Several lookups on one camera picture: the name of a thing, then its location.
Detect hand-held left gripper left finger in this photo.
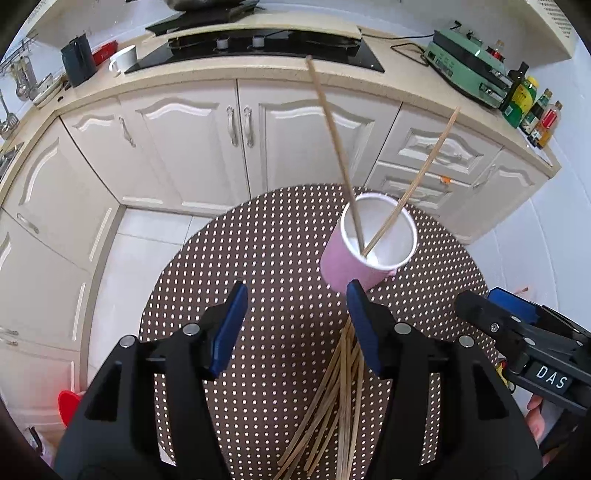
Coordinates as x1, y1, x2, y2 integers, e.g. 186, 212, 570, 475
53, 281, 250, 480

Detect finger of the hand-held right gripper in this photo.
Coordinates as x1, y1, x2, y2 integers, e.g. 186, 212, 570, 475
454, 290, 540, 366
488, 286, 591, 344

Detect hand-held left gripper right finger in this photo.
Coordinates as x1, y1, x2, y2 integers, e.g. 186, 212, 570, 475
346, 279, 543, 480

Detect pink cup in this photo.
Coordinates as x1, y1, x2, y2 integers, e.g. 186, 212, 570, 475
320, 193, 419, 292

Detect bundle of wooden chopsticks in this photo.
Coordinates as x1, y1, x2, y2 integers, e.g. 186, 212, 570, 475
272, 318, 370, 480

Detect long wooden chopstick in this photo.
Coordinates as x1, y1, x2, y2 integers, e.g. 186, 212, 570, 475
361, 106, 462, 257
306, 55, 366, 252

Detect hanging kitchen utensils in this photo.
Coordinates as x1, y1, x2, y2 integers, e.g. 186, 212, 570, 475
0, 39, 40, 139

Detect person's right hand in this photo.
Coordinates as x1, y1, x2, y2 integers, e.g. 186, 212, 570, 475
525, 396, 555, 467

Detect red plastic object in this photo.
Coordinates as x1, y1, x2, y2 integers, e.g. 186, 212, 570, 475
58, 390, 88, 425

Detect clear bottle with red label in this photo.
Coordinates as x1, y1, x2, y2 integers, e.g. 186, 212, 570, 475
538, 100, 563, 148

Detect dark sauce bottle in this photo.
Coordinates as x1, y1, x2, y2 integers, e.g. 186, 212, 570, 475
529, 89, 552, 139

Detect cream kitchen base cabinet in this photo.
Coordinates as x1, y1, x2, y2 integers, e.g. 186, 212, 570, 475
0, 78, 552, 407

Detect green bottle with yellow cap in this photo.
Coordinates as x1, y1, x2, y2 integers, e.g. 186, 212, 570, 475
519, 76, 541, 132

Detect dark olive oil bottle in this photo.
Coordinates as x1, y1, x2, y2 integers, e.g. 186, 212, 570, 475
501, 61, 529, 127

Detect beige kitchen countertop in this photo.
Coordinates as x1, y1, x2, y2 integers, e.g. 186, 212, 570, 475
0, 23, 561, 204

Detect green electric grill appliance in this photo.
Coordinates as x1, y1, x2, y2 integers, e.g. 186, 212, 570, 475
424, 21, 513, 109

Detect black glass cooktop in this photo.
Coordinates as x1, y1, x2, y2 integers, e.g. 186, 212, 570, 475
124, 28, 385, 75

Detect stainless steel sink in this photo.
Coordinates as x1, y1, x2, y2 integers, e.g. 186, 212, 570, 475
0, 142, 25, 182

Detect white mug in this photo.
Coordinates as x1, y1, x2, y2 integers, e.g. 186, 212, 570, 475
108, 45, 138, 75

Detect stack of dishes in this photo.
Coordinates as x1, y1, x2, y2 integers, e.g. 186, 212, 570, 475
32, 76, 65, 107

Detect red box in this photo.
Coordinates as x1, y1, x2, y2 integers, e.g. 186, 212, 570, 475
92, 41, 118, 65

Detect black kettle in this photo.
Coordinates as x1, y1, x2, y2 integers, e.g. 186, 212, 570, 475
61, 33, 99, 88

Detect black portable induction cooker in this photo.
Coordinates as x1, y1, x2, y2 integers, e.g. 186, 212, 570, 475
145, 4, 266, 33

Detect dark wok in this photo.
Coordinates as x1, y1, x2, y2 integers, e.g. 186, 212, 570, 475
166, 0, 259, 12

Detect black power cable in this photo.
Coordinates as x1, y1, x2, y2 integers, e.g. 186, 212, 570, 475
392, 34, 435, 68

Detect cream lattice wall cabinet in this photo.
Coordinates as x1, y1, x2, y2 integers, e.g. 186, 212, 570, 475
526, 0, 578, 61

